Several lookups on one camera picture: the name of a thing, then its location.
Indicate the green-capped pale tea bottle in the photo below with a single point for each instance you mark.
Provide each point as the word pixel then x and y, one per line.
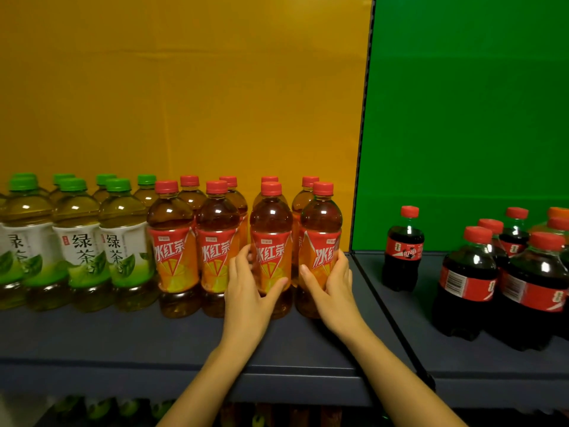
pixel 26 208
pixel 24 176
pixel 60 176
pixel 75 213
pixel 122 213

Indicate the group of dark cola bottles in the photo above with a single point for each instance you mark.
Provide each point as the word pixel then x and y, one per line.
pixel 402 262

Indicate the group of orange soda bottles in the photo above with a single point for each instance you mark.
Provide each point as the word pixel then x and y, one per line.
pixel 559 212

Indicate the orange backing board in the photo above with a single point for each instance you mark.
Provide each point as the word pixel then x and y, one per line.
pixel 178 84

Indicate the red-capped black cola bottle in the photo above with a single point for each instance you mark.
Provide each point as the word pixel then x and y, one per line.
pixel 538 315
pixel 559 224
pixel 466 262

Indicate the person's left hand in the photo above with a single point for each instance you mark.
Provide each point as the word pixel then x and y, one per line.
pixel 246 311

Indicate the person's left forearm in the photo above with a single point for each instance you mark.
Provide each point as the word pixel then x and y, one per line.
pixel 204 386

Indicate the person's right forearm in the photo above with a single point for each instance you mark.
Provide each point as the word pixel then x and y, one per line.
pixel 400 382

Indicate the person's right hand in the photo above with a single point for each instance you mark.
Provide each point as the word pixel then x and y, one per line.
pixel 338 306

